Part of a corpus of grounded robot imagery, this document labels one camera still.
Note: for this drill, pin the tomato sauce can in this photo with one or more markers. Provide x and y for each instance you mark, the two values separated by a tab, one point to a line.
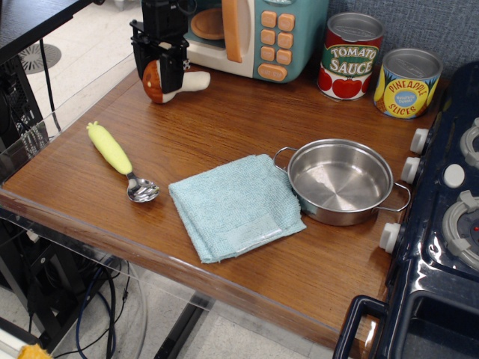
350	50

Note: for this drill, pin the stainless steel pot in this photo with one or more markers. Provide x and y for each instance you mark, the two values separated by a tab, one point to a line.
340	182

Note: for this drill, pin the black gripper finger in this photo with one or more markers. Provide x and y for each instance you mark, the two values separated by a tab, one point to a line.
143	56
171	71

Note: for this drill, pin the black table leg frame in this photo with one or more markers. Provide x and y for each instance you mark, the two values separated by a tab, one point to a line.
180	332

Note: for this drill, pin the black desk at left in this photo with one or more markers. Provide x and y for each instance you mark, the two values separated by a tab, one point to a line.
23	23

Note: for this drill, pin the plush mushroom toy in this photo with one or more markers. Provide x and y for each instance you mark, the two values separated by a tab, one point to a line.
152	83

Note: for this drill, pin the light blue folded towel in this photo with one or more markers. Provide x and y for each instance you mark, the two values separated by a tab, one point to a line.
237	207

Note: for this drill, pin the dark blue toy stove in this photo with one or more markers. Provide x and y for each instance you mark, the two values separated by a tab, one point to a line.
431	307

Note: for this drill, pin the spoon with yellow handle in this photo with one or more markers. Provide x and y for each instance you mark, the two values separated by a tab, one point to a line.
138	190

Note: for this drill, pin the pineapple slices can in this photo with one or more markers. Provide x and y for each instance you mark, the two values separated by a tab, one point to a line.
407	82

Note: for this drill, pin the toy microwave teal and cream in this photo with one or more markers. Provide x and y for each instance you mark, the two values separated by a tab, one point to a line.
266	40

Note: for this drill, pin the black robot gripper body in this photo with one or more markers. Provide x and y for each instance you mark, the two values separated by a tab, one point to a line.
163	28

